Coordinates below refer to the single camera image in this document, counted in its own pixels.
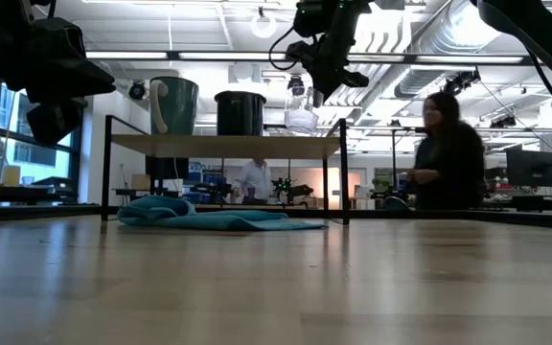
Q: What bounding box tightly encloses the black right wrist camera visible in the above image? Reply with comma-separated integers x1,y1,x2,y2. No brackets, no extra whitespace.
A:
285,39,324,67

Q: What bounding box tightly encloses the black round spotlight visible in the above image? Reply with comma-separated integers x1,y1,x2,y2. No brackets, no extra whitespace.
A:
127,80,148,102
287,75,306,97

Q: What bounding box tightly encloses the black computer monitor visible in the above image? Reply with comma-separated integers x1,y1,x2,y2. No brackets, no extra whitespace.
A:
505,149,552,189
145,156,190,181

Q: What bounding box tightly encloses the black aluminium table frame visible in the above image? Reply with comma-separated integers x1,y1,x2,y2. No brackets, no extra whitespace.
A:
0,203,552,232

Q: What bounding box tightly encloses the teal microfibre cloth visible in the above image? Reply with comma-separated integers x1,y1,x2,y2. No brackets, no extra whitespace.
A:
116,195,330,233

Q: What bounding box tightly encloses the clear glass cup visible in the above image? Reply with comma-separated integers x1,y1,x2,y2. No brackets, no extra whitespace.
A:
283,85,321,136

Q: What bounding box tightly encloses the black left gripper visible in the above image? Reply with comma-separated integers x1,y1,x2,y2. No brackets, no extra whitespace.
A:
16,16,117,145

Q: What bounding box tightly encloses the person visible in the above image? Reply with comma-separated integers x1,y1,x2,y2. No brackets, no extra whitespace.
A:
405,90,489,213
235,157,273,206

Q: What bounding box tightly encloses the silver ventilation duct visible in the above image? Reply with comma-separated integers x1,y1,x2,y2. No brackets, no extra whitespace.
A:
393,0,502,100

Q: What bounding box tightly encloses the dark desk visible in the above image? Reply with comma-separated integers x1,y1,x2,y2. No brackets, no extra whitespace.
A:
0,175,80,207

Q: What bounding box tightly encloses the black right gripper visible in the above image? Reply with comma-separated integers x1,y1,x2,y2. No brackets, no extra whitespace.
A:
306,28,371,103

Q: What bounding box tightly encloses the white round ceiling lamp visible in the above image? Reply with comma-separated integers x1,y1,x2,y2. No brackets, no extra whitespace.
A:
250,12,279,40

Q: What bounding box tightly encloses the black overhead light bar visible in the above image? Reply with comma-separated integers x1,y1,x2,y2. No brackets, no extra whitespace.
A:
83,49,529,67

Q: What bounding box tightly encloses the wooden shelf black frame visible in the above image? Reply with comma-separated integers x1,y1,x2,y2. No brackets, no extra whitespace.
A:
100,114,352,227

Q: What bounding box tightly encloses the dark blue speckled mug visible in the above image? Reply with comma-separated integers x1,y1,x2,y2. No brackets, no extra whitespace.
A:
214,90,267,137

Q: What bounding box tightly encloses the green mug white handle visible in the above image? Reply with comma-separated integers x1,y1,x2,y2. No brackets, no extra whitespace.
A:
148,76,200,137

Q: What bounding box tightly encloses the yellow box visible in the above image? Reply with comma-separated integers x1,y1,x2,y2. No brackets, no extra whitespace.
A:
1,165,22,187

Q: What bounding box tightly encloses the person's hand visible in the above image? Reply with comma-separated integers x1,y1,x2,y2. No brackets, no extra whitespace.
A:
407,168,443,187

